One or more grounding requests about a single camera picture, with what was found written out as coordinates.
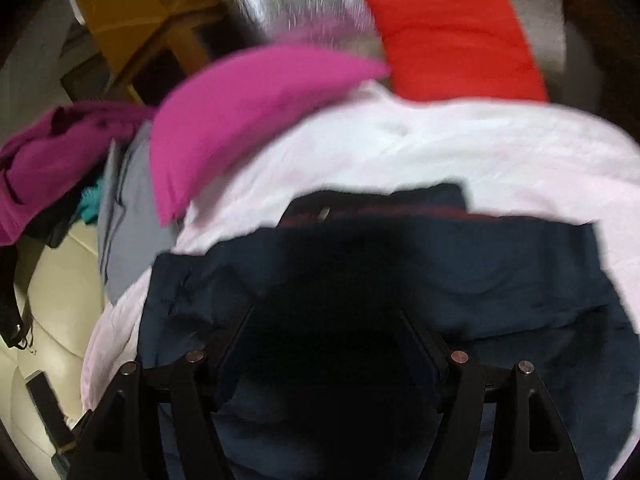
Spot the navy blue padded jacket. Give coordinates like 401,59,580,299
138,185,639,479

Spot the cream leather sofa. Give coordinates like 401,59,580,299
1,222,104,479

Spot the grey garment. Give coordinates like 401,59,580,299
98,122,179,304

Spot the white fleece blanket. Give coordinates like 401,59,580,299
79,81,640,411

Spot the purple garment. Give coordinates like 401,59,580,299
1,101,155,246

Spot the magenta pillow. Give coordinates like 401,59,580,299
150,46,390,226

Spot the red pillow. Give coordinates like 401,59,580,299
366,0,548,102

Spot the brown cardboard box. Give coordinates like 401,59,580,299
76,0,224,106

